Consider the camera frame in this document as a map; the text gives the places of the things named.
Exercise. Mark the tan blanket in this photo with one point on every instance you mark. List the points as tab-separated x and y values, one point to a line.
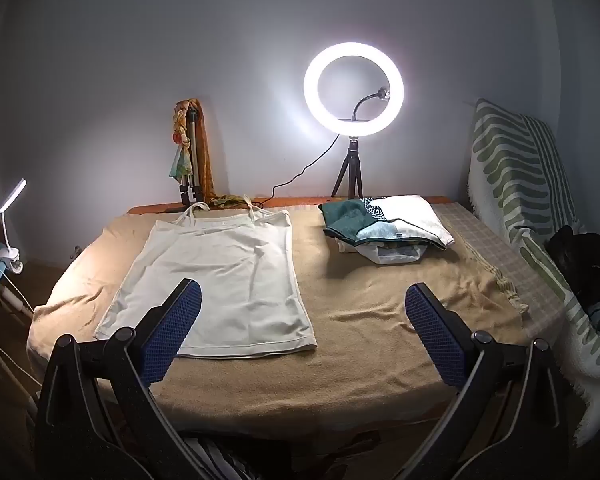
370	320

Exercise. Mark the white clip lamp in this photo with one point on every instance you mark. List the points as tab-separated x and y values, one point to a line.
12	197

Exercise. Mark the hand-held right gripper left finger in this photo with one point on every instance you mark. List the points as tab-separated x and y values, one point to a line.
172	330

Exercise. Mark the folded white mesh garment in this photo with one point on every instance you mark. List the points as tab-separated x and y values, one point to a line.
390	254

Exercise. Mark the black gooseneck phone holder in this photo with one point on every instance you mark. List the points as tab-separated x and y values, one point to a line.
362	102

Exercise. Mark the white tank top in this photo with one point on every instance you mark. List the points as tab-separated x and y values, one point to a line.
220	280

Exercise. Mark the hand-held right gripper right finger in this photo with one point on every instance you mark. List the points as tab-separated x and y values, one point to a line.
432	330

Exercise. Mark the checked beige sheet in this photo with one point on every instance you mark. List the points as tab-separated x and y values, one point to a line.
480	240

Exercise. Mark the green striped white blanket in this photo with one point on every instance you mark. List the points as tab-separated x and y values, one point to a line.
510	170

